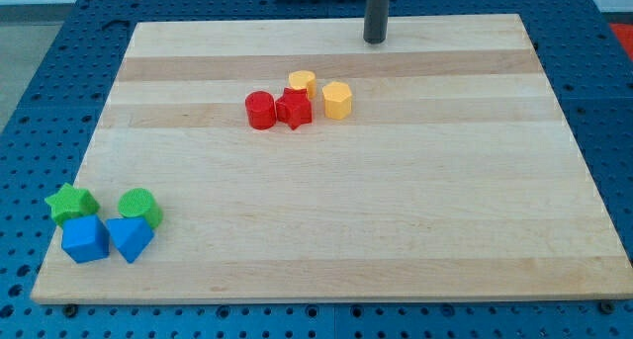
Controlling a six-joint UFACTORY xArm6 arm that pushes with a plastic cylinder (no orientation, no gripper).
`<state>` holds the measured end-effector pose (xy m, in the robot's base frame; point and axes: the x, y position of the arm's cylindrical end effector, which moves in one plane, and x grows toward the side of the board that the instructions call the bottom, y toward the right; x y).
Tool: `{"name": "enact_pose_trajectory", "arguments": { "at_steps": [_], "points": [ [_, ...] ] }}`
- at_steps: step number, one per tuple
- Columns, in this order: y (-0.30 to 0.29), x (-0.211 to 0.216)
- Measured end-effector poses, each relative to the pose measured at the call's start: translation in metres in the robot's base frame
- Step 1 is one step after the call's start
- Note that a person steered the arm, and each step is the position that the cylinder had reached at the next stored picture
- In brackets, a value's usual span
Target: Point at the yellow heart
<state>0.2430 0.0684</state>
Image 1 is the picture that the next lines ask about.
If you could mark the yellow heart block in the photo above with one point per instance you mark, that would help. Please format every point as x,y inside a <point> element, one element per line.
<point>303,79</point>

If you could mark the wooden board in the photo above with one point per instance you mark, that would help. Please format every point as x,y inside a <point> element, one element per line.
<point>456,177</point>

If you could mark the red star block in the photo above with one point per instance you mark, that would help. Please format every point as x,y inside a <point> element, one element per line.
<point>294,108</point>

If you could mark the yellow hexagon block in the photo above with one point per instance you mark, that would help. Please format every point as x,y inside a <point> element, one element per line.
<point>337,100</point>

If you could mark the red cylinder block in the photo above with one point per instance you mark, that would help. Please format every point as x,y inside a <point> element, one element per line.
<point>261,110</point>

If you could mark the black cylindrical pointer rod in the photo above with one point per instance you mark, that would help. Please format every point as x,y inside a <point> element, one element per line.
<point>375,21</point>

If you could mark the green cylinder block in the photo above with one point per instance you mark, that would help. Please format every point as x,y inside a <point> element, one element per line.
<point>140,202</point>

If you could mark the blue triangle block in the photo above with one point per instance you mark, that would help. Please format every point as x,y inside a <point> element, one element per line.
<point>130,236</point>

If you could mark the blue cube block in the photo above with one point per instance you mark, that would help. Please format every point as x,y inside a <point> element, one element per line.
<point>85,239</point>

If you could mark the green star block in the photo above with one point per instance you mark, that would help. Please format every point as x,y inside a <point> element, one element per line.
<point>70,202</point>

